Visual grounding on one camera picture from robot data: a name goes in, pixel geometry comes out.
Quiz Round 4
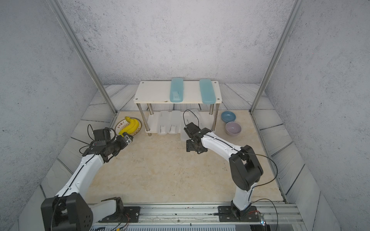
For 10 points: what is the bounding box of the blue pencil case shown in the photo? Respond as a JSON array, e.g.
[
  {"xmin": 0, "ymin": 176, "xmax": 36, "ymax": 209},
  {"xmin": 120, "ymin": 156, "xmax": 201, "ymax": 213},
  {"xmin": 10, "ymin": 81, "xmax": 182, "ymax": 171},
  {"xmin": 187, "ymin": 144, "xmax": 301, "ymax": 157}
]
[
  {"xmin": 199, "ymin": 79, "xmax": 216, "ymax": 105},
  {"xmin": 170, "ymin": 78, "xmax": 184, "ymax": 103}
]

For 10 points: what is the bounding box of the left aluminium frame post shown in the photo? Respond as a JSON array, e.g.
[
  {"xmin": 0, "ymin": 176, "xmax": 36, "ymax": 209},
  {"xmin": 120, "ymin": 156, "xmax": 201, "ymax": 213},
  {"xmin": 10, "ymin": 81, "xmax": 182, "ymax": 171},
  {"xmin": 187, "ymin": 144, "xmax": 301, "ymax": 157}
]
[{"xmin": 47, "ymin": 0, "xmax": 118, "ymax": 115}]

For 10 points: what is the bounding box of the blue ceramic bowl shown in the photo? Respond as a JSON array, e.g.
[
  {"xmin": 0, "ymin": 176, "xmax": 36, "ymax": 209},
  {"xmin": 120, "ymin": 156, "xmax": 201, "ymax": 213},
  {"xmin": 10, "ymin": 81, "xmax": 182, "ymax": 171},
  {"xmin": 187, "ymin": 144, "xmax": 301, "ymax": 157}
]
[{"xmin": 221, "ymin": 111, "xmax": 236, "ymax": 123}]

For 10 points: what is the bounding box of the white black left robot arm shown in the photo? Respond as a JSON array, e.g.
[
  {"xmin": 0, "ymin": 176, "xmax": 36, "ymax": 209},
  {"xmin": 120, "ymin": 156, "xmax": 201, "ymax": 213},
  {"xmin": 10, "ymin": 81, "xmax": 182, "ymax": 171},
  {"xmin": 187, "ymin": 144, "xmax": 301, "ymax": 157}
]
[{"xmin": 40, "ymin": 128, "xmax": 133, "ymax": 231}]

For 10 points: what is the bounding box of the clear pencil case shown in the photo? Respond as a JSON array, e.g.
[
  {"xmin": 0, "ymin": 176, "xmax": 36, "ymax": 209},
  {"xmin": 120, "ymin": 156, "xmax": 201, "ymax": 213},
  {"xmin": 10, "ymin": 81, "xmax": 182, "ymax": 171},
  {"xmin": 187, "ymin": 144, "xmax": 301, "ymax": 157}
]
[
  {"xmin": 157, "ymin": 111, "xmax": 170, "ymax": 135},
  {"xmin": 168, "ymin": 111, "xmax": 181, "ymax": 135},
  {"xmin": 180, "ymin": 113, "xmax": 192, "ymax": 142},
  {"xmin": 189, "ymin": 109, "xmax": 204, "ymax": 129}
]

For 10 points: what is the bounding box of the decorated round plate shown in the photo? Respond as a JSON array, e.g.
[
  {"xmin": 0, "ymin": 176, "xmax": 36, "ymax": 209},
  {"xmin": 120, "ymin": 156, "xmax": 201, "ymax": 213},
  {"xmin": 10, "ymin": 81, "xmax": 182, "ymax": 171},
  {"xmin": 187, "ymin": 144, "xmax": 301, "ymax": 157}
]
[{"xmin": 115, "ymin": 116, "xmax": 142, "ymax": 136}]

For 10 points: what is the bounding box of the lilac ceramic bowl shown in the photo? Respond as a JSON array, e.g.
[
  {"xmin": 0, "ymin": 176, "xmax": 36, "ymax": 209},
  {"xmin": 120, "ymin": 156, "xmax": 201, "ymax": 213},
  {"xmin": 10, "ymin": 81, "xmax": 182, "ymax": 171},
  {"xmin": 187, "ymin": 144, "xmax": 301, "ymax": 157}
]
[{"xmin": 225, "ymin": 121, "xmax": 242, "ymax": 136}]

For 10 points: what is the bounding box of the right aluminium frame post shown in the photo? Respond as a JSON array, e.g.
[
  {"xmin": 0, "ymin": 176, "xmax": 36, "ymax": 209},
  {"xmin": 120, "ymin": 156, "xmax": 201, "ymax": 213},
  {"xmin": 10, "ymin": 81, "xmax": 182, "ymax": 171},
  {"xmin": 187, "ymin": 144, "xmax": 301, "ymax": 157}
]
[{"xmin": 250, "ymin": 0, "xmax": 304, "ymax": 115}]

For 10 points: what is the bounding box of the white two-tier shelf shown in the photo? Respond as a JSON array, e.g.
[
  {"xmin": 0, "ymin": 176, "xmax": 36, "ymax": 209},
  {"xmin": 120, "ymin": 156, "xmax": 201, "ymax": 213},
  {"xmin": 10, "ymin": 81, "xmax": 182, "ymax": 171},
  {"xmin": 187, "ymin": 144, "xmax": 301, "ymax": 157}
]
[{"xmin": 134, "ymin": 81, "xmax": 204, "ymax": 136}]

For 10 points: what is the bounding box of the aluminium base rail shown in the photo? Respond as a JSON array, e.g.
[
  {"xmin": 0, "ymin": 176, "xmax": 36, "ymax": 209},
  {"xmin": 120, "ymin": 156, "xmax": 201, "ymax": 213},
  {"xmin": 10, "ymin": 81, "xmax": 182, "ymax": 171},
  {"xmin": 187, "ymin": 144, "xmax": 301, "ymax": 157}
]
[{"xmin": 91, "ymin": 200, "xmax": 306, "ymax": 231}]

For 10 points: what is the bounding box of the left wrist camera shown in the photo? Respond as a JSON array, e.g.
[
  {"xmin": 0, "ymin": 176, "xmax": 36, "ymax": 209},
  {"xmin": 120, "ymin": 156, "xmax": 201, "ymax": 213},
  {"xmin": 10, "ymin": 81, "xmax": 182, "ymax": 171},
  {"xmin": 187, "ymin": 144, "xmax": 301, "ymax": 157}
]
[{"xmin": 123, "ymin": 133, "xmax": 134, "ymax": 145}]

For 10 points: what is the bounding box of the aluminium frame post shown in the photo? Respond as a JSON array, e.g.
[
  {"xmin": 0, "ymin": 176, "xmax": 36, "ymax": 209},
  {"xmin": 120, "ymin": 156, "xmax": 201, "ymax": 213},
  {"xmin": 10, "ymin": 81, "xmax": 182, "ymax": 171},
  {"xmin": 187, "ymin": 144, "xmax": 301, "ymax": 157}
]
[
  {"xmin": 47, "ymin": 0, "xmax": 118, "ymax": 115},
  {"xmin": 250, "ymin": 0, "xmax": 304, "ymax": 115}
]

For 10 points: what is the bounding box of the yellow toy banana bunch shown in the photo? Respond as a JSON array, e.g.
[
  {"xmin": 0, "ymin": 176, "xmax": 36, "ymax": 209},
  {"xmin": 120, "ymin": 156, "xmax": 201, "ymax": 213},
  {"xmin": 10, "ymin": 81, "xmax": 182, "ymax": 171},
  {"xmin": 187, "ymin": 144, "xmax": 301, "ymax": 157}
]
[{"xmin": 119, "ymin": 116, "xmax": 140, "ymax": 136}]

